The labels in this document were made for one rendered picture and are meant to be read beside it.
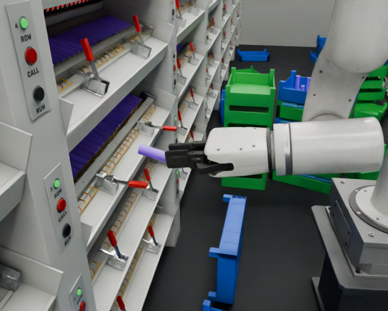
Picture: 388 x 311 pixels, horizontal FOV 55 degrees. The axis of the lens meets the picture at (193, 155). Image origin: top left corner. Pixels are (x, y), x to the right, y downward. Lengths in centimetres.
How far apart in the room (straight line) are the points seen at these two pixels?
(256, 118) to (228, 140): 98
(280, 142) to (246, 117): 101
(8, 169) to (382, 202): 82
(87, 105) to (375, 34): 42
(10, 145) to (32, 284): 21
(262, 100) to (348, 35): 104
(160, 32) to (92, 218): 58
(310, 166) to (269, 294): 75
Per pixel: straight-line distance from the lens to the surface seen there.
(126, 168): 82
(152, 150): 64
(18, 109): 44
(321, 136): 58
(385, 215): 101
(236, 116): 158
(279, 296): 129
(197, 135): 188
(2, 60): 42
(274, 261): 139
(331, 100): 67
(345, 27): 55
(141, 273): 112
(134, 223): 97
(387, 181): 98
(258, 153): 57
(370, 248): 95
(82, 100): 63
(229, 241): 114
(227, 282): 118
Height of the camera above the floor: 95
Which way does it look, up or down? 28 degrees down
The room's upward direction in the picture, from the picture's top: straight up
